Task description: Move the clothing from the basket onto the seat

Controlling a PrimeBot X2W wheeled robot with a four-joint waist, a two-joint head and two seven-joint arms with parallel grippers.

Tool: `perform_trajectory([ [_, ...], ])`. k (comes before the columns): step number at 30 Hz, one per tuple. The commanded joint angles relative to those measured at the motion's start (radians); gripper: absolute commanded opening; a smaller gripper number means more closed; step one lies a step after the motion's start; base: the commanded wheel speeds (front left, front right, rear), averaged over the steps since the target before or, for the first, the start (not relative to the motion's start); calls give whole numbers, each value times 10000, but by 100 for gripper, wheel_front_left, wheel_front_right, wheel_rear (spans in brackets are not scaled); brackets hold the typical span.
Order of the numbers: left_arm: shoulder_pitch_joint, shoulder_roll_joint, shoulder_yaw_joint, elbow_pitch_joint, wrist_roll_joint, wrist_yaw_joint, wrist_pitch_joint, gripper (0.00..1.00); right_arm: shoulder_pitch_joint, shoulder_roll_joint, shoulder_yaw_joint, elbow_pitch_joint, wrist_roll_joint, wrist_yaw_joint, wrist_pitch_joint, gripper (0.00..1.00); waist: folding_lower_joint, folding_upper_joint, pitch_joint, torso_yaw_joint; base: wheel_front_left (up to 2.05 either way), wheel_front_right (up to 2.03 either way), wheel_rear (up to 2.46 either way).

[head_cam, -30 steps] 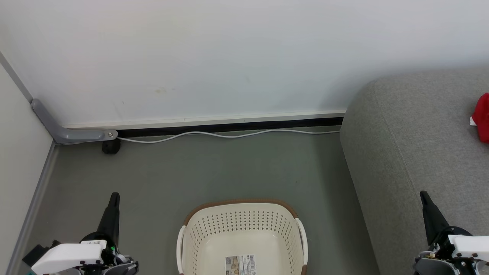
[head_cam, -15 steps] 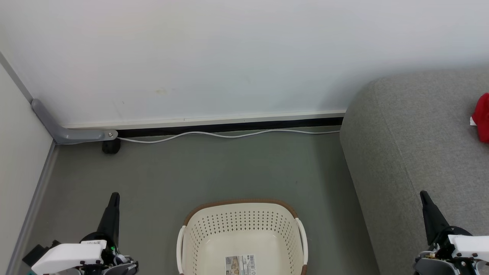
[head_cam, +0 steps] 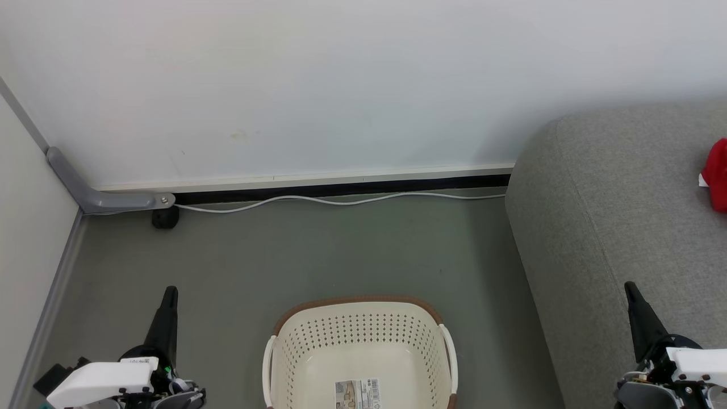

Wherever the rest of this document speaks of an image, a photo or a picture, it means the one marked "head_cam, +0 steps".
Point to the grey corner bracket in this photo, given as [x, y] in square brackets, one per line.
[108, 200]

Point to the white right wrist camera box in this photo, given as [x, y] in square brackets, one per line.
[701, 363]

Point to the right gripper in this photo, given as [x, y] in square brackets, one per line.
[653, 392]

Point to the red cloth item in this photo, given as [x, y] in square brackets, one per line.
[718, 176]

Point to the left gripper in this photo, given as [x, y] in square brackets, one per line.
[170, 395]

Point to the paper barcode label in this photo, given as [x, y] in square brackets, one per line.
[358, 395]

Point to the light grey fabric sofa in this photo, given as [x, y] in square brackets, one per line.
[596, 199]

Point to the grey wall corner strip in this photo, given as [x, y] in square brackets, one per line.
[23, 113]

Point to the cream perforated laundry basket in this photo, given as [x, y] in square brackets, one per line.
[363, 358]

